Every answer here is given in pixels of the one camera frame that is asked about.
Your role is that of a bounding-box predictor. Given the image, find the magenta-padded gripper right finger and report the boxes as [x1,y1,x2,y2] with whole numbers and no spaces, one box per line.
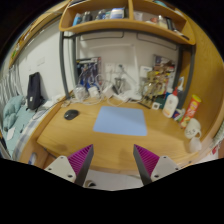
[133,143,182,186]

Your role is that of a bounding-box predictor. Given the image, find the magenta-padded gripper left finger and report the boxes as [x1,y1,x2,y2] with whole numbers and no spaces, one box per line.
[44,143,95,187]

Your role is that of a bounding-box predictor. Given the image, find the black computer mouse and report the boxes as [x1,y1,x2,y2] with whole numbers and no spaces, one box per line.
[63,109,80,121]

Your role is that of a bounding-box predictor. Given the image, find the light blue mouse pad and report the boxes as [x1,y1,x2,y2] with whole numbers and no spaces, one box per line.
[92,105,148,137]

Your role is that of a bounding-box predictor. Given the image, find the small white cup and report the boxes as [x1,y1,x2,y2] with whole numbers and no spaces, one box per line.
[188,137,203,154]

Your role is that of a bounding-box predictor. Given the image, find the white mug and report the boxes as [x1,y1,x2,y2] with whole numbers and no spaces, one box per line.
[184,117,203,140]

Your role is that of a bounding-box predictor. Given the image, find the bed with checkered sheet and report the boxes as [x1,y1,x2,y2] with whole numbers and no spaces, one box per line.
[1,95,51,158]

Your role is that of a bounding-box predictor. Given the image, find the white bottle with red cap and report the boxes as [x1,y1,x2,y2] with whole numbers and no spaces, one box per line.
[162,87,179,119]

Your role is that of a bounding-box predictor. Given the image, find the red and yellow snack canister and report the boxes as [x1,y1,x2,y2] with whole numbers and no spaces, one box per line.
[180,94,202,129]

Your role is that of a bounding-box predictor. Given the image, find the clear domed plastic cup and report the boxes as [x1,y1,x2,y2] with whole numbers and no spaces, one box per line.
[73,84,88,101]

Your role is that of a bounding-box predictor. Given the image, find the teal blanket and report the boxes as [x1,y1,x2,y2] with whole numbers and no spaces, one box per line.
[2,95,27,131]

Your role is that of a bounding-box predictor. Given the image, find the black backpack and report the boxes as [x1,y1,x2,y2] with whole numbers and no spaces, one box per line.
[26,71,45,111]

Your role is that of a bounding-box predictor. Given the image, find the white power strip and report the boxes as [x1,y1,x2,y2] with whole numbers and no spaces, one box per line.
[111,92,131,103]

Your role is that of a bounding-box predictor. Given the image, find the blue spray bottle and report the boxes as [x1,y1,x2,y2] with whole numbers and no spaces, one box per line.
[176,76,185,101]

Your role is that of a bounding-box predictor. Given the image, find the tan robot model figure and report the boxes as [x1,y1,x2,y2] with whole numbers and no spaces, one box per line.
[141,70,166,104]

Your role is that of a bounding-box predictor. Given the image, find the steel cup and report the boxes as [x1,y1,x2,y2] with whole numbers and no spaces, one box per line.
[114,77,124,93]

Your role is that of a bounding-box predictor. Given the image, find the blue robot model kit box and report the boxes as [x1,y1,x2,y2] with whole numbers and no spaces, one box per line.
[75,56,103,88]

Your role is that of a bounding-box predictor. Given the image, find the colourful model kit box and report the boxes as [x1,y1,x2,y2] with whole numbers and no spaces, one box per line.
[152,54,177,91]

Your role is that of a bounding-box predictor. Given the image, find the white wall socket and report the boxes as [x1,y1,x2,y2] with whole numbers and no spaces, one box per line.
[115,63,127,75]
[105,62,116,76]

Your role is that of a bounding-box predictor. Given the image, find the wooden shelf unit, grey frame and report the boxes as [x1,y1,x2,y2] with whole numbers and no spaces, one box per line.
[58,0,197,108]

